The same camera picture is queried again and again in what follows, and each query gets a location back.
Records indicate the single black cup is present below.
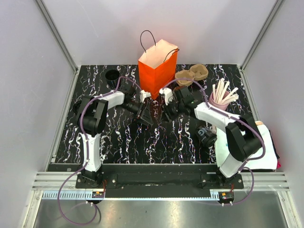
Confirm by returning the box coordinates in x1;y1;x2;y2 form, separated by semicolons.
196;126;214;143

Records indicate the orange paper bag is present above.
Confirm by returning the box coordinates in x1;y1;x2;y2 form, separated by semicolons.
138;39;179;100

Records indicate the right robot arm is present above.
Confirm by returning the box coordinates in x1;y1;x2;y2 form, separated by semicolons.
159;86;266;188

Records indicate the single black lid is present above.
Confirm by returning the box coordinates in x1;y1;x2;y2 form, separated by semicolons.
203;134;217;147

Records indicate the pink straw holder cup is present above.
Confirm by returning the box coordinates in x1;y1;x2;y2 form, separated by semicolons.
208;91;231;111

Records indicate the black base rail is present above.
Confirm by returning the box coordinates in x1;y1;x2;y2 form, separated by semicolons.
76;164;244;200

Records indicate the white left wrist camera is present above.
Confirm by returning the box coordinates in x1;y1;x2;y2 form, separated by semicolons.
140;90;151;103

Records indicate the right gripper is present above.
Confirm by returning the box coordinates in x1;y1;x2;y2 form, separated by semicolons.
160;98;184;123

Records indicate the stack of black cups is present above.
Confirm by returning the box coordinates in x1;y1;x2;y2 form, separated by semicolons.
105;69;120;89

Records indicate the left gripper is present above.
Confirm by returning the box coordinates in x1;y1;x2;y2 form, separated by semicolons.
118;100;153;126

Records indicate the stack of pulp carriers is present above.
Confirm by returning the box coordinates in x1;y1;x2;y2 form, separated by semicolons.
175;64;209;86

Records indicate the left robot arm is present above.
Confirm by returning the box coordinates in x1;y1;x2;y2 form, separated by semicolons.
76;86;153;188

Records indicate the white folded cloth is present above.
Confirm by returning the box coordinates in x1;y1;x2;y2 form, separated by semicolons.
210;120;282;171

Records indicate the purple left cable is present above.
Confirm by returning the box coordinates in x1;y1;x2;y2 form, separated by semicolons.
57;76;145;226

